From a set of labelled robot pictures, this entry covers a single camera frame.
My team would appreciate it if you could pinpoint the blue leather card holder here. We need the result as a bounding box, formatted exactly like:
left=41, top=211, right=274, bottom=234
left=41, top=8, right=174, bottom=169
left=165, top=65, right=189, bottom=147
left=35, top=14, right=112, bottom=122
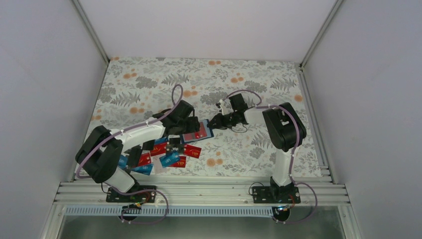
left=181, top=119, right=214, bottom=143

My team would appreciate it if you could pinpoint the red card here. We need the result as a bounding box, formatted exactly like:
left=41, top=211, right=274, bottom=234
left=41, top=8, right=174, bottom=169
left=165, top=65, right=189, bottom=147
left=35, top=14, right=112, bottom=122
left=184, top=144, right=202, bottom=158
left=182, top=125, right=213, bottom=143
left=170, top=156, right=187, bottom=168
left=137, top=153, right=152, bottom=166
left=149, top=142, right=168, bottom=156

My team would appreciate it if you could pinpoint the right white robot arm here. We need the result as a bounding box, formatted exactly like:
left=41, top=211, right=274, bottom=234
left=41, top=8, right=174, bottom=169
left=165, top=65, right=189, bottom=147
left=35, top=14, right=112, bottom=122
left=208, top=94, right=307, bottom=203

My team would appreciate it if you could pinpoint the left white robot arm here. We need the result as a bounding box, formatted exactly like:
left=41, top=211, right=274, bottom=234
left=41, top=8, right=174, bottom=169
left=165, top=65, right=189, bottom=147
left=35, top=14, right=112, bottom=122
left=75, top=100, right=200, bottom=202

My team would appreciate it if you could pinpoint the small black card top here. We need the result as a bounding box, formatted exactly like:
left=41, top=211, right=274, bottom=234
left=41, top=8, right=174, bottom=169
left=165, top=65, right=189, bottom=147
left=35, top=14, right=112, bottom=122
left=168, top=137, right=181, bottom=147

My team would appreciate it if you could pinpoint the black vip card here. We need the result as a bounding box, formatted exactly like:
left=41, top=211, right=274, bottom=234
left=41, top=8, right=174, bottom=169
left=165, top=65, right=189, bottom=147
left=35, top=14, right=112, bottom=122
left=165, top=144, right=185, bottom=155

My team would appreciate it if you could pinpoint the blue card upper pile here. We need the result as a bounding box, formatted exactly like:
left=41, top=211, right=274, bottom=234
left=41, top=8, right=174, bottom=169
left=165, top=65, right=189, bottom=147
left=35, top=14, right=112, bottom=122
left=154, top=137, right=169, bottom=145

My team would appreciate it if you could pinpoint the blue card pile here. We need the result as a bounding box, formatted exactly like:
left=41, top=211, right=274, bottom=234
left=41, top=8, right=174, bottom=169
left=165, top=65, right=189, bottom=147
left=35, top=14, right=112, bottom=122
left=159, top=153, right=180, bottom=168
left=154, top=137, right=169, bottom=145

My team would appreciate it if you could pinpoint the red card under pile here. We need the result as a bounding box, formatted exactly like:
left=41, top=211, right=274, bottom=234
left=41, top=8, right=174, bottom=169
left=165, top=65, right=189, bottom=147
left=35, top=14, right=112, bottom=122
left=170, top=156, right=187, bottom=168

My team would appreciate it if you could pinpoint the blue card centre pile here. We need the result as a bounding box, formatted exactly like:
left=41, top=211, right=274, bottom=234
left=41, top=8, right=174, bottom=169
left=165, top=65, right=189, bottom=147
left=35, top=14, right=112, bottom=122
left=159, top=153, right=180, bottom=168

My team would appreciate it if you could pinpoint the black card upper left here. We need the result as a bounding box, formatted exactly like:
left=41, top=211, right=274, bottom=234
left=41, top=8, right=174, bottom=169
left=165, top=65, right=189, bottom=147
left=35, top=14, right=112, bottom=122
left=142, top=140, right=155, bottom=151

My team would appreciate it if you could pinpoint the black card lower left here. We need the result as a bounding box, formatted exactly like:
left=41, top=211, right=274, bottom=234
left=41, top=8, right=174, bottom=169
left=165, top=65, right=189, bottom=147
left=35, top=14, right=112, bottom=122
left=127, top=145, right=142, bottom=168

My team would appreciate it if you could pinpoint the blue card front left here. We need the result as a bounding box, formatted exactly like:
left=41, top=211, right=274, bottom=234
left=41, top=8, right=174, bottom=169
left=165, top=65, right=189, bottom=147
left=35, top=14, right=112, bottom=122
left=131, top=164, right=153, bottom=175

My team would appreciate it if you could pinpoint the blue card far left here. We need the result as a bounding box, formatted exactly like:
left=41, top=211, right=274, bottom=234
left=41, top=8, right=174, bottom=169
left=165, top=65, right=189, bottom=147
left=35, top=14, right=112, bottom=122
left=118, top=155, right=128, bottom=169

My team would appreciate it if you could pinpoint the floral patterned table mat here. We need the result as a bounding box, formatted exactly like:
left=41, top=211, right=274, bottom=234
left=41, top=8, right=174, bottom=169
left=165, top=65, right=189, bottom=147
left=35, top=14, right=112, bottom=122
left=89, top=57, right=310, bottom=177

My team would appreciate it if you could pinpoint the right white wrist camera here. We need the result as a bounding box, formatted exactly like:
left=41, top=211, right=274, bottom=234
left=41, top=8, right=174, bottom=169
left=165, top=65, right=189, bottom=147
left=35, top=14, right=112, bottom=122
left=216, top=99, right=231, bottom=115

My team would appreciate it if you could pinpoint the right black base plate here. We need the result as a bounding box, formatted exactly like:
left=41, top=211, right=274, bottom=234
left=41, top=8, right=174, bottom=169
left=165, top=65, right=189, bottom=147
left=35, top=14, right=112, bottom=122
left=252, top=185, right=301, bottom=204

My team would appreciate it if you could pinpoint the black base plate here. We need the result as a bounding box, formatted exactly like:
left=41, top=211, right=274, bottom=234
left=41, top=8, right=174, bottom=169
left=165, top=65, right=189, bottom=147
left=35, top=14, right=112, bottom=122
left=103, top=188, right=156, bottom=203
left=252, top=185, right=301, bottom=204

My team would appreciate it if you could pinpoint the grey slotted cable duct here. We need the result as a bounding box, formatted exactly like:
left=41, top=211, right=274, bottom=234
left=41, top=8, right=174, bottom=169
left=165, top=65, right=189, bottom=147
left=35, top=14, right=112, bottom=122
left=64, top=205, right=284, bottom=218

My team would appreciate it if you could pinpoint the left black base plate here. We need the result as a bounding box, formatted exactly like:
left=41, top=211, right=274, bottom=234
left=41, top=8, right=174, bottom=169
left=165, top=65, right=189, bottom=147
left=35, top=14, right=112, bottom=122
left=103, top=188, right=156, bottom=203

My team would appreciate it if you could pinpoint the aluminium rail frame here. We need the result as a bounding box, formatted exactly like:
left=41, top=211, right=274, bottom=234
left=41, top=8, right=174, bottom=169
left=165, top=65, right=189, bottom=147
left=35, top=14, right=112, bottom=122
left=53, top=175, right=350, bottom=206

